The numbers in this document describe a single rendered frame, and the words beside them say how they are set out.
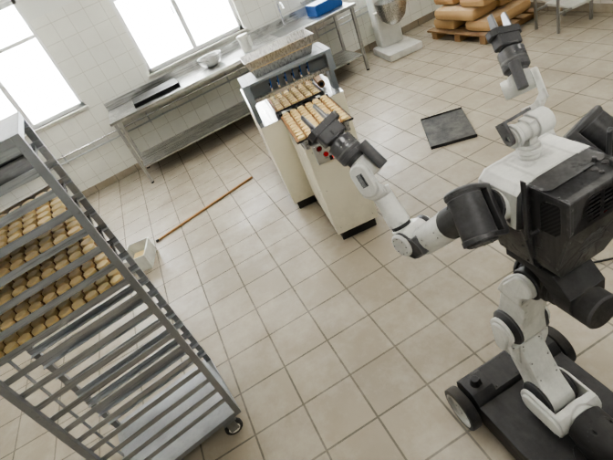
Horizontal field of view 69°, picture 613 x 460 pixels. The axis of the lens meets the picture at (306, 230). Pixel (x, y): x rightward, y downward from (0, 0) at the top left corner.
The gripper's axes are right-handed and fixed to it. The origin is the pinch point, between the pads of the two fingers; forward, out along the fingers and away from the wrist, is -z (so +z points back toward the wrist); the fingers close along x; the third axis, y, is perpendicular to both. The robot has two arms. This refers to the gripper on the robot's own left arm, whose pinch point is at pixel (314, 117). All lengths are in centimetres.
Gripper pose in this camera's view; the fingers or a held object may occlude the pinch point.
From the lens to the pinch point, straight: 144.0
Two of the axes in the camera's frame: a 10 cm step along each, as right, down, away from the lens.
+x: 7.1, -7.0, 0.8
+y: 0.3, -0.9, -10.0
